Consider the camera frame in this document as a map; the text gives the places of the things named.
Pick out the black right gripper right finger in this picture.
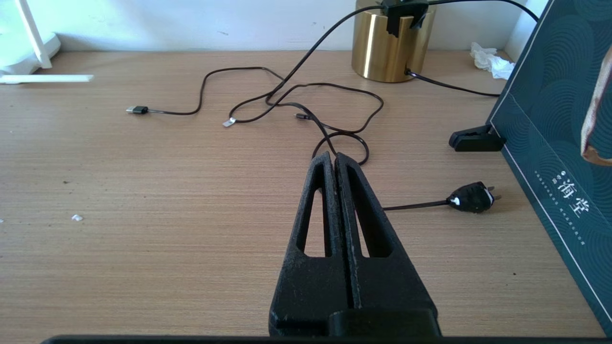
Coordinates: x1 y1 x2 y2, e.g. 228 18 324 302
336 152 441 336

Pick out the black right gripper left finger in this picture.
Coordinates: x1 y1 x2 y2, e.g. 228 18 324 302
269 151 354 336

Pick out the white router with antennas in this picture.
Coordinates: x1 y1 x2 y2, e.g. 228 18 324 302
0 0 95 85

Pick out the black clip stand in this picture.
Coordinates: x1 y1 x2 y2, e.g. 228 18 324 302
448 125 506 152

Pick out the gold desk lamp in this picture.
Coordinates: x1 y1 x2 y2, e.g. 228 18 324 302
351 0 437 83

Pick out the crumpled white tissue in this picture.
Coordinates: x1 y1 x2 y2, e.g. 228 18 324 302
470 42 516 80

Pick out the brown beige strip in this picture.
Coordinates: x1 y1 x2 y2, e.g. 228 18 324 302
580 48 612 167

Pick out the black clip on lamp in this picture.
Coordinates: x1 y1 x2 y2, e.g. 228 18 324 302
381 0 429 38

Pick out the black lamp power cord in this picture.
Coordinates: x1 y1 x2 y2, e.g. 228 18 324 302
265 0 541 214

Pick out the black cable with white connector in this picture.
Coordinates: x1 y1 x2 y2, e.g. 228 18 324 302
222 82 384 134

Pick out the black USB cable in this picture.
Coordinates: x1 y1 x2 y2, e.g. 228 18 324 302
126 66 287 117

